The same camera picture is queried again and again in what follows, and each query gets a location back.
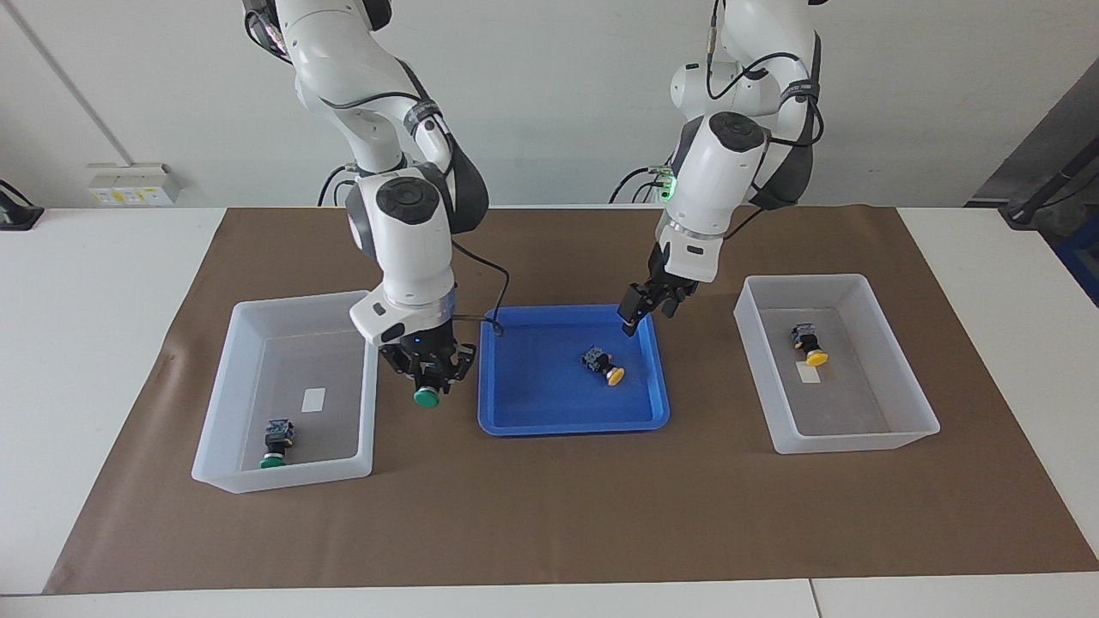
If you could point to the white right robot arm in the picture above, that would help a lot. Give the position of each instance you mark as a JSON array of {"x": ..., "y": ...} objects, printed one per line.
[{"x": 412, "y": 257}]

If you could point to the yellow push button switch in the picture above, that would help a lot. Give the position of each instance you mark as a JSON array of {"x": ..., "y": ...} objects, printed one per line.
[
  {"x": 594, "y": 357},
  {"x": 816, "y": 357}
]

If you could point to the green push button switch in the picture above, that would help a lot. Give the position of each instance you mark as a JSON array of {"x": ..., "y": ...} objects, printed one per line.
[
  {"x": 427, "y": 398},
  {"x": 276, "y": 438}
]

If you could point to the black desk object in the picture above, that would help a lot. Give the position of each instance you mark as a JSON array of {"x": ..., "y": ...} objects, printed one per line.
[{"x": 17, "y": 216}]

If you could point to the small white paper label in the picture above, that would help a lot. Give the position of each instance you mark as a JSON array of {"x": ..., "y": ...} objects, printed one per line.
[
  {"x": 805, "y": 376},
  {"x": 314, "y": 400}
]

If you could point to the blue plastic tray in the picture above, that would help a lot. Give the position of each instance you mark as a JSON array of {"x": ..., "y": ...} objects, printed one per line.
[{"x": 549, "y": 395}]

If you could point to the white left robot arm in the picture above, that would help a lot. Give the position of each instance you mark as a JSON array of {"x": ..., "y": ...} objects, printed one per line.
[{"x": 717, "y": 172}]

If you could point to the blue metal frame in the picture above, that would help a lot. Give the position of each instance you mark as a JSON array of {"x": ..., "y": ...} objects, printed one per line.
[{"x": 1083, "y": 257}]

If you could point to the black stand with pole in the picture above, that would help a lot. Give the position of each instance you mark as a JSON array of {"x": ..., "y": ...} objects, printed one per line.
[{"x": 1022, "y": 215}]

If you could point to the translucent white plastic box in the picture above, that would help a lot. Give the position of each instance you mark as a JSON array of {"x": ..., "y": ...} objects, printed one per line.
[
  {"x": 859, "y": 412},
  {"x": 283, "y": 476}
]

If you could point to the dark grey partition panel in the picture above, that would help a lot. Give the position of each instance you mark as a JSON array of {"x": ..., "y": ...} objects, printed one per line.
[{"x": 1056, "y": 129}]

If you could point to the brown table mat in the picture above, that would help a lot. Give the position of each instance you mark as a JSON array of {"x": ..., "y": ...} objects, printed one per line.
[{"x": 549, "y": 515}]

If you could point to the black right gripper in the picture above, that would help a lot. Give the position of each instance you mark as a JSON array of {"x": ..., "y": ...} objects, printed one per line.
[{"x": 427, "y": 350}]

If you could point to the white wall outlet box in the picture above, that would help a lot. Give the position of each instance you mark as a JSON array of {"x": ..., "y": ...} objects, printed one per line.
[{"x": 129, "y": 184}]

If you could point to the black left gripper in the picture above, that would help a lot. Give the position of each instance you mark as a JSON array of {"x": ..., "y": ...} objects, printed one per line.
[{"x": 670, "y": 292}]

